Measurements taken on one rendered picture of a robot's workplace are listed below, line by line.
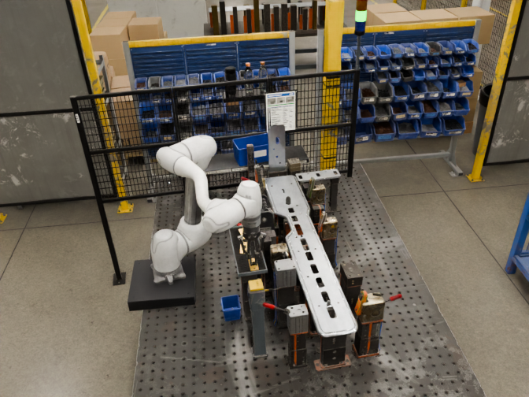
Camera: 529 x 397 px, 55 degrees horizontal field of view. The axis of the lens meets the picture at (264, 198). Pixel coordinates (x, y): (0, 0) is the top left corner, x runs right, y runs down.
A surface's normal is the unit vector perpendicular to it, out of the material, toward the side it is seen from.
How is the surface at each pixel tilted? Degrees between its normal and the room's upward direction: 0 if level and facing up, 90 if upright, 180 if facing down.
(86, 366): 0
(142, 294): 2
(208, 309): 0
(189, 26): 90
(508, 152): 91
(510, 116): 91
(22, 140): 89
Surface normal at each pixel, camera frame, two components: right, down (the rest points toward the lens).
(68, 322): -0.04, -0.83
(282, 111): 0.18, 0.54
